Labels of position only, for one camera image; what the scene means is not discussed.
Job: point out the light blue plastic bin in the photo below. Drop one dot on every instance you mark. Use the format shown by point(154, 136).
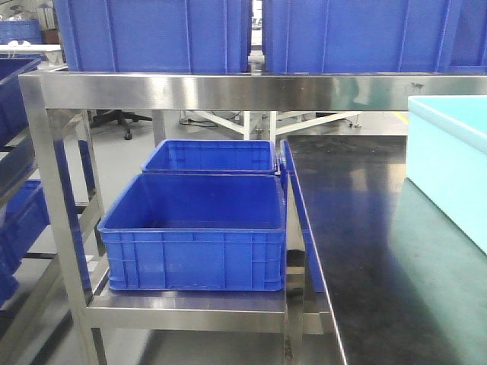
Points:
point(446, 157)

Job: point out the stainless steel shelf rack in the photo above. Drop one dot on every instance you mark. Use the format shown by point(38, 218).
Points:
point(372, 259)

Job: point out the front blue plastic crate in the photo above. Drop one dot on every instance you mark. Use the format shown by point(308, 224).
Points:
point(197, 232)

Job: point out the blue plastic crate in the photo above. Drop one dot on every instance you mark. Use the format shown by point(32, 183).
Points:
point(212, 156)
point(197, 232)

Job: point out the rear blue plastic crate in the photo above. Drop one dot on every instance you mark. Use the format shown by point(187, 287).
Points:
point(212, 156)

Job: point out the black office chair base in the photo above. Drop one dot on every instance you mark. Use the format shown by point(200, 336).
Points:
point(104, 116)

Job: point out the top right blue crate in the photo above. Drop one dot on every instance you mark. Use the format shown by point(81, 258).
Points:
point(319, 37)

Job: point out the top left blue crate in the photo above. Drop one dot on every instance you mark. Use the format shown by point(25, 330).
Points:
point(195, 37)

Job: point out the left lower blue crate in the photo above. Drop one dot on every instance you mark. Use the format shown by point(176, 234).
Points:
point(26, 217)

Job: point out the left upper blue crate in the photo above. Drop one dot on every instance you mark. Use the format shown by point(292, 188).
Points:
point(13, 115)

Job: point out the far background blue crate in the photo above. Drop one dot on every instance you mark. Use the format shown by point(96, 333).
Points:
point(26, 30)

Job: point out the white table frame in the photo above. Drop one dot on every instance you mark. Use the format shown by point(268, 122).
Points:
point(247, 123)

